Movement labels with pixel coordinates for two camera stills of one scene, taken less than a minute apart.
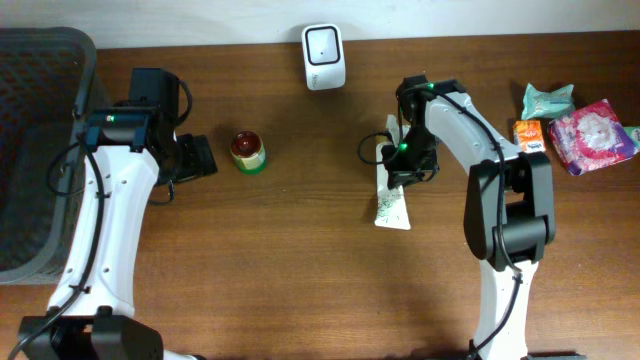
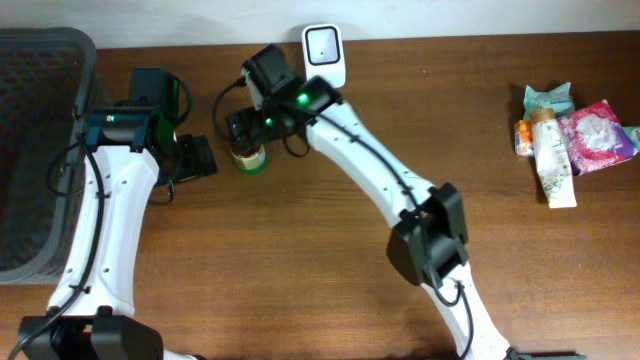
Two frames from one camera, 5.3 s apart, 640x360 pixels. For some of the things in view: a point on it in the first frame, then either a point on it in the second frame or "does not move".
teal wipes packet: x=539 y=104 does not move
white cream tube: x=391 y=205 to x=553 y=161
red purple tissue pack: x=591 y=137 does not move
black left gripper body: x=189 y=158 does not move
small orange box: x=528 y=135 does not move
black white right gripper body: x=414 y=158 to x=262 y=125
